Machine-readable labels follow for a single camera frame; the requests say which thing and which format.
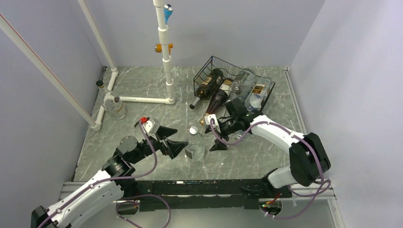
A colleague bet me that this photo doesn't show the clear round cork-stoppered bottle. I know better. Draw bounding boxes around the clear round cork-stoppered bottle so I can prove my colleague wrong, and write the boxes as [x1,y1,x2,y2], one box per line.
[96,80,126,120]

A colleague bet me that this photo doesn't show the clear square bottle black cap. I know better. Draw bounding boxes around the clear square bottle black cap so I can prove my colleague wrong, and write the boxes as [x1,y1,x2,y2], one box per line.
[245,77,272,111]

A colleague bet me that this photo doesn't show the white PVC pipe frame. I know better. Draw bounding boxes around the white PVC pipe frame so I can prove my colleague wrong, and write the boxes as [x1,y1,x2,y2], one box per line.
[0,0,175,131]

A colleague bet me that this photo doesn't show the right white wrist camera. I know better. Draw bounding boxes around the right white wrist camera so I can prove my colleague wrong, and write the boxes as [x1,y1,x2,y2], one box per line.
[203,114,218,126]

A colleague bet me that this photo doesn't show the dark gold-foil wine bottle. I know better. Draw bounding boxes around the dark gold-foil wine bottle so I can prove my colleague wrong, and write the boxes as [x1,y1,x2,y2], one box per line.
[199,78,233,125]

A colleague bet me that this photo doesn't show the purple cable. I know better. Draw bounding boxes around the purple cable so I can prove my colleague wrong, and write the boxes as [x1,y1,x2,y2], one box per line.
[38,121,172,228]
[210,118,332,220]

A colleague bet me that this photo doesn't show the dark green wine bottle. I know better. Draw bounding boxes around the dark green wine bottle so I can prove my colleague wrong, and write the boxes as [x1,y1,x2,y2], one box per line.
[189,68,224,109]

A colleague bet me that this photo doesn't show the aluminium frame rail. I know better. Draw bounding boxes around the aluminium frame rail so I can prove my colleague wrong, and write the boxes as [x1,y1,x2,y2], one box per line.
[50,67,347,228]

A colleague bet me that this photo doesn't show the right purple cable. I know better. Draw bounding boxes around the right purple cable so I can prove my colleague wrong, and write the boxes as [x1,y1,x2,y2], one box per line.
[210,118,332,220]

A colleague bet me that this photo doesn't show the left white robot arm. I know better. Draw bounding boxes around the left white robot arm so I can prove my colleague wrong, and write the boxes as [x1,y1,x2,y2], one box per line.
[30,126,188,228]

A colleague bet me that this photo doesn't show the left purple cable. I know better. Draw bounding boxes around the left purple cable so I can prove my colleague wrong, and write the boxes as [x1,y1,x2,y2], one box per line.
[38,121,172,228]

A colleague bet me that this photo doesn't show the blue pipe clip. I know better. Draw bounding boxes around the blue pipe clip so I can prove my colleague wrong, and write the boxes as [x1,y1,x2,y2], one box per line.
[164,4,173,24]

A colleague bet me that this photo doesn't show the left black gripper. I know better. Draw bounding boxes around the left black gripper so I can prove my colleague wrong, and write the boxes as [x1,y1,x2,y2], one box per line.
[130,125,188,164]

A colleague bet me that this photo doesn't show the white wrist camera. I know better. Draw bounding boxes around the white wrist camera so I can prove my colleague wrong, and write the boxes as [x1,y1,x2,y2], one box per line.
[203,114,218,126]
[139,117,161,134]

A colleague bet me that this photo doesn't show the clear bottle silver cap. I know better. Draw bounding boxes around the clear bottle silver cap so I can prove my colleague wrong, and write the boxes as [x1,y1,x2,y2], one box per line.
[185,126,205,162]

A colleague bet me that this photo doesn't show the clear bottle dark label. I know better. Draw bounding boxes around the clear bottle dark label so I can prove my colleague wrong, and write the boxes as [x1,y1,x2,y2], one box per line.
[228,67,257,102]

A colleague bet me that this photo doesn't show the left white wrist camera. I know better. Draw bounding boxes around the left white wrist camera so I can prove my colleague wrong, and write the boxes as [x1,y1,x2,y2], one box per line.
[139,117,161,134]

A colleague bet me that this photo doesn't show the orange pipe clamp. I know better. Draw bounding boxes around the orange pipe clamp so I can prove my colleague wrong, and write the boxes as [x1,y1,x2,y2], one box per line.
[154,43,174,54]

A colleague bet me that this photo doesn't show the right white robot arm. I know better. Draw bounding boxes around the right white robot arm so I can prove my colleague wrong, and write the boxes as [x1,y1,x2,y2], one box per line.
[204,98,331,197]

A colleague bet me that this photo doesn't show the blue square glass bottle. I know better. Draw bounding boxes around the blue square glass bottle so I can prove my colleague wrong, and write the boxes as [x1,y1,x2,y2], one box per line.
[233,130,252,143]

